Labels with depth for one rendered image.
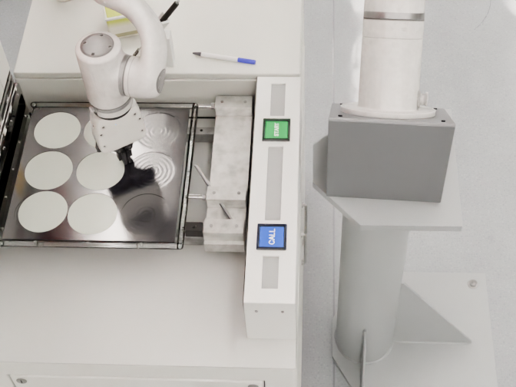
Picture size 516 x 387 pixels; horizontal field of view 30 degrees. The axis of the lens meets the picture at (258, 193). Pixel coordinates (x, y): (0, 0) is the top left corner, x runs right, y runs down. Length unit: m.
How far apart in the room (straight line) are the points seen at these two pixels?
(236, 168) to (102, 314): 0.41
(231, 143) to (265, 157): 0.15
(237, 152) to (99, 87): 0.38
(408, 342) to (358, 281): 0.46
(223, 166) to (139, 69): 0.35
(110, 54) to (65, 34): 0.46
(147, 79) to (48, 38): 0.49
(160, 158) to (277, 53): 0.34
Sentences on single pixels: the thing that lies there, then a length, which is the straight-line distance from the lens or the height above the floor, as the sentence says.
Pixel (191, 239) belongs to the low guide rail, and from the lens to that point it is 1.96.
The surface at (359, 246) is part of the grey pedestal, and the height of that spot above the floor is 0.60.
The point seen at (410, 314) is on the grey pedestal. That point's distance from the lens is 2.64.
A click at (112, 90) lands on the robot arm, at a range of 1.80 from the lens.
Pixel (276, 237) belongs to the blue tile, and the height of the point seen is 0.96.
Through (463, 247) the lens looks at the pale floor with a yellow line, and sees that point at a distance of 2.98.
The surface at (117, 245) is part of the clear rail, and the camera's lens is 1.91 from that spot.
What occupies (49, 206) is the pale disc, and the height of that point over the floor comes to 0.90.
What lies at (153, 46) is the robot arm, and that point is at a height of 1.23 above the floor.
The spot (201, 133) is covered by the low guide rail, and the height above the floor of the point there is 0.85.
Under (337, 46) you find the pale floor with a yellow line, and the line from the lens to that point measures 3.47.
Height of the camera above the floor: 2.47
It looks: 54 degrees down
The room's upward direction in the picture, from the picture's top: 4 degrees counter-clockwise
